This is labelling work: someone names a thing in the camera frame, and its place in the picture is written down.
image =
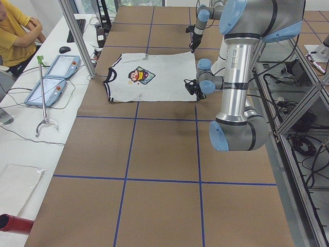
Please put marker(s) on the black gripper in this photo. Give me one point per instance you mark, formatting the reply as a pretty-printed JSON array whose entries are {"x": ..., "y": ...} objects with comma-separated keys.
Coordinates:
[
  {"x": 196, "y": 37},
  {"x": 197, "y": 90}
]

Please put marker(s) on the grey cartoon print t-shirt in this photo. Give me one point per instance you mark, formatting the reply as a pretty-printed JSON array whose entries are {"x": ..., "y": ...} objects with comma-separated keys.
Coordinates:
[{"x": 143, "y": 77}]

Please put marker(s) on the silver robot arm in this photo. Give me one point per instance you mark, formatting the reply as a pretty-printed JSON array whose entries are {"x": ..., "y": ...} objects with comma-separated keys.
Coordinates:
[
  {"x": 203, "y": 15},
  {"x": 244, "y": 25}
]

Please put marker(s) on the black computer mouse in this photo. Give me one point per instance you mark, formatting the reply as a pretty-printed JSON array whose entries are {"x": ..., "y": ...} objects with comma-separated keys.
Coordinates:
[{"x": 64, "y": 49}]

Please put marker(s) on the far blue teach pendant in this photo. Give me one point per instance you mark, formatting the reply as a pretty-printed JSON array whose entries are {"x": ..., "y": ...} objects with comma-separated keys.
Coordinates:
[{"x": 63, "y": 66}]

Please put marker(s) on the blue teach pendant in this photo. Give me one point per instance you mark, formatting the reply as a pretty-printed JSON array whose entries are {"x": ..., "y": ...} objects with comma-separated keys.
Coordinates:
[
  {"x": 63, "y": 66},
  {"x": 53, "y": 89}
]

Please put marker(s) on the near blue teach pendant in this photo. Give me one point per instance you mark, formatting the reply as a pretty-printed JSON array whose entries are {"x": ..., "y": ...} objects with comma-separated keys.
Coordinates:
[{"x": 53, "y": 89}]

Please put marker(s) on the metal reacher grabber tool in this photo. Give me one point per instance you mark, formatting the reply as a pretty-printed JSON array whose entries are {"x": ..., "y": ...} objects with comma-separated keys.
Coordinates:
[{"x": 45, "y": 120}]

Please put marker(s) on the person in yellow shirt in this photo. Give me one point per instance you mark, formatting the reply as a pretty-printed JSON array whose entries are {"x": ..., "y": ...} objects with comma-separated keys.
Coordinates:
[{"x": 18, "y": 36}]

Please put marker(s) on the clear plastic bag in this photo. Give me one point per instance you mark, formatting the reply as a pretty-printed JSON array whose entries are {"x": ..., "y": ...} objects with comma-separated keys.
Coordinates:
[{"x": 18, "y": 183}]

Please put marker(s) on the red cylinder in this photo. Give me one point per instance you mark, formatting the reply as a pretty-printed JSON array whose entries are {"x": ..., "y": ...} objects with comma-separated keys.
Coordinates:
[{"x": 17, "y": 225}]

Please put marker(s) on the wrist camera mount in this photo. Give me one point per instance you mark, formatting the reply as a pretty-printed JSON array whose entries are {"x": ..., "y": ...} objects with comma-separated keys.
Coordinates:
[
  {"x": 191, "y": 86},
  {"x": 190, "y": 29}
]

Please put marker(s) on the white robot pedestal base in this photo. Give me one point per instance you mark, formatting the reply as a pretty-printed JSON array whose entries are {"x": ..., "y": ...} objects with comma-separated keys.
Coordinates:
[{"x": 218, "y": 68}]

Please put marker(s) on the aluminium frame post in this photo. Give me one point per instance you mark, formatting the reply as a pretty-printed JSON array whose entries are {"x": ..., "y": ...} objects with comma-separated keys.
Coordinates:
[{"x": 73, "y": 27}]

